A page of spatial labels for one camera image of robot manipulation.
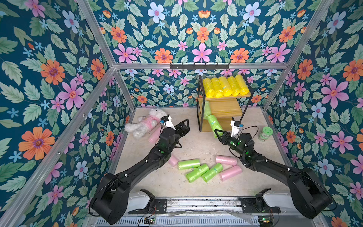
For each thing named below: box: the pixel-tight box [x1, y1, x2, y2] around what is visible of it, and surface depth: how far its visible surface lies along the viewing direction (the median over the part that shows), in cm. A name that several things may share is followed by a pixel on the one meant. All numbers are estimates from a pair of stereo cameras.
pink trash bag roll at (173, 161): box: [168, 154, 180, 167], surface depth 88 cm
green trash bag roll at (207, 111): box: [203, 100, 212, 120], surface depth 92 cm
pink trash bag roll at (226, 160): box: [215, 155, 238, 166], surface depth 88 cm
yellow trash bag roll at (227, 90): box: [218, 76, 234, 97], surface depth 80 cm
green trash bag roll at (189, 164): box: [178, 158, 201, 170], surface depth 86 cm
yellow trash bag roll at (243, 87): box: [235, 74, 250, 96], surface depth 82 cm
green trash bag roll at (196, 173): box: [185, 164, 210, 184], surface depth 84 cm
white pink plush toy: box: [124, 108, 167, 140], surface depth 100 cm
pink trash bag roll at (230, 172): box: [219, 165, 242, 182], surface depth 84 cm
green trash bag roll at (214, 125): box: [207, 114, 224, 139], surface depth 82 cm
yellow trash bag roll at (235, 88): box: [227, 75, 241, 97], surface depth 80 cm
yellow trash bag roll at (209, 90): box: [202, 77, 216, 99], surface depth 79 cm
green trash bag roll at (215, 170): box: [201, 163, 224, 183], surface depth 84 cm
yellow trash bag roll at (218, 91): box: [210, 77, 224, 99], surface depth 80 cm
